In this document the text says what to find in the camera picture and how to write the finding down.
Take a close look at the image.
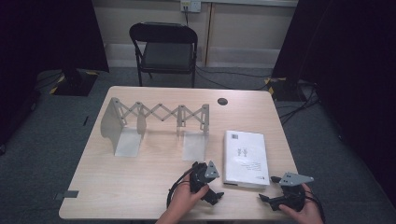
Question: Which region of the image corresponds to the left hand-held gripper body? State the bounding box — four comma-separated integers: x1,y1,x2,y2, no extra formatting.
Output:
189,161,220,195

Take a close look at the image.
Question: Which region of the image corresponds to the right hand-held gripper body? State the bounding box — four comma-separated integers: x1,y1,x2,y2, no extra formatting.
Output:
268,172,315,213

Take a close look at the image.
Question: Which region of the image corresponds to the white book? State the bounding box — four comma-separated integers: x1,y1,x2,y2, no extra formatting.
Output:
222,130,271,189

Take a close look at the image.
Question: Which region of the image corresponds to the grey expandable metal book rack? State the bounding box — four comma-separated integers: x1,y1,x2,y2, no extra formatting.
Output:
99,96,210,162

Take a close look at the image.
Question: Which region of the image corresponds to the person's right hand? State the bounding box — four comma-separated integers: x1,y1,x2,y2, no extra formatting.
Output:
278,182,322,224

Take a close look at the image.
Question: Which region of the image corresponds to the person's left hand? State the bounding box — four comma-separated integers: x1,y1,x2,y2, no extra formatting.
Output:
167,181,210,219

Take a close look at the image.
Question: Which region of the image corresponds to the black stand base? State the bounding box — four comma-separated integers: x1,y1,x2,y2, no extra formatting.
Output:
49,68,100,97
269,77,308,103

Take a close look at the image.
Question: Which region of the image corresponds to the grey tape strip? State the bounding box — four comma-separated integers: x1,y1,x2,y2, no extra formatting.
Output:
54,189,80,201

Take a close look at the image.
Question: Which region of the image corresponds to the black curtain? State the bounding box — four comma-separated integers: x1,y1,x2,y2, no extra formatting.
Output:
0,0,110,150
271,0,396,203

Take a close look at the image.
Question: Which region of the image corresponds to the black folding chair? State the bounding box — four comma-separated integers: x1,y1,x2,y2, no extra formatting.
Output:
129,21,199,89

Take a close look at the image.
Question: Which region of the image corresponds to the yellow floor tape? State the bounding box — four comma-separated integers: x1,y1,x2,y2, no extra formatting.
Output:
49,75,67,95

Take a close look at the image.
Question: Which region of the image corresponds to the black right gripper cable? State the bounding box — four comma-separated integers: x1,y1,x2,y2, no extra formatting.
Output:
306,189,327,224

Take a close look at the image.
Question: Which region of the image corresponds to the bundle of black floor cables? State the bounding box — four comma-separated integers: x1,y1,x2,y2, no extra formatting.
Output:
277,81,322,127

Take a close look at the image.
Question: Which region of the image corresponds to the black floor cable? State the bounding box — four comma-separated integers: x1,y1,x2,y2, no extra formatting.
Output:
195,64,273,91

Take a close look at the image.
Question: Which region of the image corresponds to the black socket plug cable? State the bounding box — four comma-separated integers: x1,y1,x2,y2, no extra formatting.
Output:
182,5,191,26

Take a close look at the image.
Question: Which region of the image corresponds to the white wall socket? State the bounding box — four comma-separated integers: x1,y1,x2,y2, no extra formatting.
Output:
180,0,203,14

